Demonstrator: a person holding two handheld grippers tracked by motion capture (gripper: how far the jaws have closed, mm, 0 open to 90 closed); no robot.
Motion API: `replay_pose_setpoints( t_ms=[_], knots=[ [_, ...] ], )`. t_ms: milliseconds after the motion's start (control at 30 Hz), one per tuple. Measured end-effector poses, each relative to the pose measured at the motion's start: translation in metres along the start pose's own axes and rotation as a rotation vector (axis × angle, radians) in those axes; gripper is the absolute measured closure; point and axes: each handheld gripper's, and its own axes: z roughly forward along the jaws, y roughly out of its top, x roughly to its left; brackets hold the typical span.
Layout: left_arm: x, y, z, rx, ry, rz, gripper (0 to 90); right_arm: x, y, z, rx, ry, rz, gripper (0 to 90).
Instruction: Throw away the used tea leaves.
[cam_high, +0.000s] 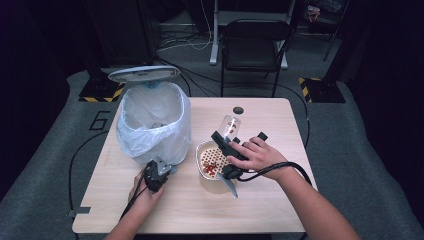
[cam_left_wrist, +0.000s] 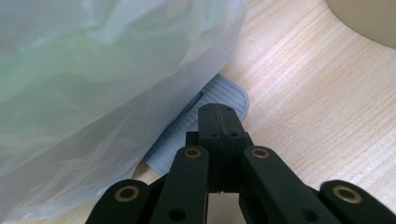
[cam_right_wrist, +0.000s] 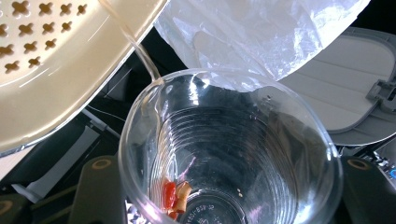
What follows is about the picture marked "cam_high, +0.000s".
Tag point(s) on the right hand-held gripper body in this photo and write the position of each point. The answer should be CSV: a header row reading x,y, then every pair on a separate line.
x,y
233,151

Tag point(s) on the person's right hand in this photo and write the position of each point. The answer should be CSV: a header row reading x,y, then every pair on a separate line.
x,y
263,158

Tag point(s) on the white bin liner bag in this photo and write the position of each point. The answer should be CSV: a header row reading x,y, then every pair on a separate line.
x,y
160,146

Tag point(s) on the person's left hand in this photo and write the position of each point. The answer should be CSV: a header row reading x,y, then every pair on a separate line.
x,y
143,198

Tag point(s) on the black stand base striped tape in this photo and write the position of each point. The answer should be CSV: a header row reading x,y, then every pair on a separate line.
x,y
100,90
325,91

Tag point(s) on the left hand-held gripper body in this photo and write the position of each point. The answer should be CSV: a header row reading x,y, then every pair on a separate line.
x,y
155,175

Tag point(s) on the white desk frame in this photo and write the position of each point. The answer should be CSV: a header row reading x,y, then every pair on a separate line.
x,y
214,40

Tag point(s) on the perforated beige insert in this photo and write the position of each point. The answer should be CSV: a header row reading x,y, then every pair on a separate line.
x,y
213,156

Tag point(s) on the beige bowl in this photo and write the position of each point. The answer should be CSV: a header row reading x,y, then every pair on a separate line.
x,y
203,146

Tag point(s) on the dark cabinet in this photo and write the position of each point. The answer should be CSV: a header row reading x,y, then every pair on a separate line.
x,y
126,33

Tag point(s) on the black bottle cap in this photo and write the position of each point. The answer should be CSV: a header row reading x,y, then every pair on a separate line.
x,y
238,110

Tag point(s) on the red food scraps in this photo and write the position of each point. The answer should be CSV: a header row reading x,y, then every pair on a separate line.
x,y
209,168

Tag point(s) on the clear plastic bottle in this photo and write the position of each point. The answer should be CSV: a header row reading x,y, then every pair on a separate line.
x,y
230,124

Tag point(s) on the grey tape strip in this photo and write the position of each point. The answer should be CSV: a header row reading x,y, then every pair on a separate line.
x,y
79,211

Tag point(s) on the white trash bin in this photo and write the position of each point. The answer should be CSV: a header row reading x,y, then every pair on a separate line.
x,y
143,73

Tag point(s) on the black folding chair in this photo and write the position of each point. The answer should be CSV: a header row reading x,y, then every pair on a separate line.
x,y
253,50

